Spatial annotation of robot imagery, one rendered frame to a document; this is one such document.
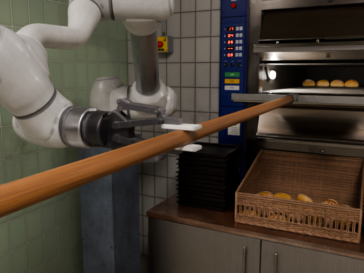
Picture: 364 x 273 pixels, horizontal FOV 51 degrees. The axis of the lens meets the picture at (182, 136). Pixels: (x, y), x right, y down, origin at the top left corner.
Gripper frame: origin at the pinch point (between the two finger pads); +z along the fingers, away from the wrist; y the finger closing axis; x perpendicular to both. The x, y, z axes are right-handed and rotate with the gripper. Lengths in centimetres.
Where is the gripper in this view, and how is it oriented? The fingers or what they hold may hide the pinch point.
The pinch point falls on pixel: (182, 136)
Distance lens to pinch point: 70.8
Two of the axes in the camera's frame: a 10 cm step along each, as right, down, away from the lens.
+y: 0.0, 9.8, 1.8
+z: 8.9, 0.8, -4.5
